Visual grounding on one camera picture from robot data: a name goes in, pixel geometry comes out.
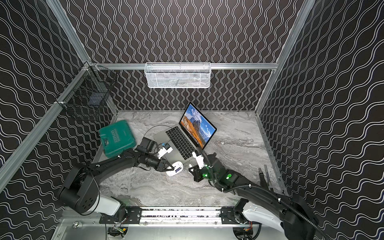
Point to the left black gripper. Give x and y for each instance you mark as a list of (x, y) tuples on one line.
[(163, 164)]

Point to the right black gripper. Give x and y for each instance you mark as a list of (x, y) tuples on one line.
[(195, 169)]

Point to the white wireless mouse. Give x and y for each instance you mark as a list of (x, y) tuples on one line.
[(178, 168)]

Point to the silver laptop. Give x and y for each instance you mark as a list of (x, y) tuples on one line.
[(193, 131)]

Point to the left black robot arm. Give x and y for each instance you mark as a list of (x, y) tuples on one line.
[(81, 189)]

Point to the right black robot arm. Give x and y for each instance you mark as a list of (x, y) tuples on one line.
[(290, 215)]

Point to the green plastic case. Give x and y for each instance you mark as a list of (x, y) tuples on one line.
[(116, 138)]

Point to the black orange screwdriver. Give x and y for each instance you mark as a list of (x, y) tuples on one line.
[(263, 182)]

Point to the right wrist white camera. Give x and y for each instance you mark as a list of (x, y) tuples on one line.
[(199, 159)]

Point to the wrist white camera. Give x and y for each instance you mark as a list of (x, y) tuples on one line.
[(163, 150), (199, 159)]

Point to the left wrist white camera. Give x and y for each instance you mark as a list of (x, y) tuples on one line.
[(163, 150)]

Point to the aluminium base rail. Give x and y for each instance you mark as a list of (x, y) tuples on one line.
[(180, 217)]

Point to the white wire mesh basket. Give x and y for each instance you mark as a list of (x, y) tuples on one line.
[(176, 75)]

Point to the black wire basket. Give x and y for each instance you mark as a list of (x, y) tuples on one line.
[(89, 100)]

